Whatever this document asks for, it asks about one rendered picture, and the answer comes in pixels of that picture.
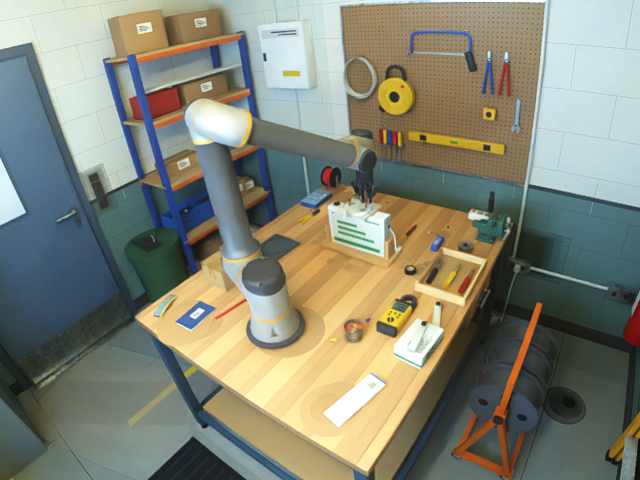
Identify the blue bin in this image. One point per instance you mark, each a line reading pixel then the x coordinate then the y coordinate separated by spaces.
pixel 192 212

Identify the teal ruler strip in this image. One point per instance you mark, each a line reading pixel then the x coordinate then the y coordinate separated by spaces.
pixel 165 305

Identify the white round canopy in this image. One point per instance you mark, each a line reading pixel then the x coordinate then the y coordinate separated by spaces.
pixel 358 209

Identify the wooden workbench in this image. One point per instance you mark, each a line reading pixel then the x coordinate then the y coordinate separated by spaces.
pixel 320 320

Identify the blue orange shelf unit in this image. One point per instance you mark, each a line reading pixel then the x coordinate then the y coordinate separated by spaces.
pixel 150 150

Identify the tin of coloured connectors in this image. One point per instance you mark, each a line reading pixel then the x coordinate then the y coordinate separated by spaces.
pixel 354 330

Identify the black wall switch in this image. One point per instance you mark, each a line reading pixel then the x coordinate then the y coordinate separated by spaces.
pixel 97 187

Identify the red pencil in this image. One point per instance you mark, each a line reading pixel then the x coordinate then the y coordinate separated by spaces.
pixel 230 309

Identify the red bin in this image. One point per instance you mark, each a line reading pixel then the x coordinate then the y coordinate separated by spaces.
pixel 156 102

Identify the blue hacksaw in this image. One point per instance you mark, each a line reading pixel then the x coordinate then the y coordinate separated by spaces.
pixel 450 47

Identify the white green exit sign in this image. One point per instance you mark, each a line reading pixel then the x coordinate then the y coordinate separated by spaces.
pixel 359 231

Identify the black floor mat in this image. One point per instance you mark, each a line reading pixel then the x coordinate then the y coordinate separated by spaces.
pixel 200 462

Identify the white blue paper slip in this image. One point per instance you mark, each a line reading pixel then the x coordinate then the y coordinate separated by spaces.
pixel 354 399

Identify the blue compartment box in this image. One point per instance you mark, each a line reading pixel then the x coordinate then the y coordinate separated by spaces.
pixel 316 198

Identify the white tube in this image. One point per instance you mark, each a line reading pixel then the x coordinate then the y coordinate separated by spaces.
pixel 437 314

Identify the grey wall socket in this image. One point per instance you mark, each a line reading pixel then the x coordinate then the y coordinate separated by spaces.
pixel 520 265
pixel 620 292

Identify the brown pegboard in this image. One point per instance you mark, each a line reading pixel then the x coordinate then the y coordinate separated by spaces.
pixel 445 90

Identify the white electrical cabinet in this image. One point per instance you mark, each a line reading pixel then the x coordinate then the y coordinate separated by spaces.
pixel 287 54

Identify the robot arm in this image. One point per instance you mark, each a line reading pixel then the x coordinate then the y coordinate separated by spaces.
pixel 220 200

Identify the green bench vise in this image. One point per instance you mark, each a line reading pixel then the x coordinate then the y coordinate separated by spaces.
pixel 490 226

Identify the grey spanner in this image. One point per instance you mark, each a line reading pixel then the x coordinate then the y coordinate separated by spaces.
pixel 516 116

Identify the white red device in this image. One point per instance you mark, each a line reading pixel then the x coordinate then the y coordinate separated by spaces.
pixel 481 215

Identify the blue door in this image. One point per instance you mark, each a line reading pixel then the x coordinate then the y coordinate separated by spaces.
pixel 45 210

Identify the green waste bin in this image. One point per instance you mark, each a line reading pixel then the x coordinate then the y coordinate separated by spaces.
pixel 156 260

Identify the small cardboard box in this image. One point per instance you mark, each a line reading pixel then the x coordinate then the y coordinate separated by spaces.
pixel 216 274

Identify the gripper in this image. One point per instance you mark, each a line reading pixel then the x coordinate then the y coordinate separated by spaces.
pixel 363 179

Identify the blue notebook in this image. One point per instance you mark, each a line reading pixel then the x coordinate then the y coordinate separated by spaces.
pixel 195 316

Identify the black tape roll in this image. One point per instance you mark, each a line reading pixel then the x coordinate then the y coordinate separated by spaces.
pixel 410 270

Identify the dark grey mat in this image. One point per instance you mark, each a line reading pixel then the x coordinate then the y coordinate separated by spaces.
pixel 278 246

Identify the yellow clamp meter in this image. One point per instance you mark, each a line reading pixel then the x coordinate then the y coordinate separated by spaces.
pixel 395 317

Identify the wooden tray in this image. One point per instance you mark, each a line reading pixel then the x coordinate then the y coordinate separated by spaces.
pixel 450 276

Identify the yellow spirit level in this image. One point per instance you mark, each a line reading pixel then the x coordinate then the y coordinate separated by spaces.
pixel 456 142

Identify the yellow tape measure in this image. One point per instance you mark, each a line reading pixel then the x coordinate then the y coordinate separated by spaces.
pixel 489 113

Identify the white green box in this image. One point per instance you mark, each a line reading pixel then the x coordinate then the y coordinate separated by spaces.
pixel 418 343

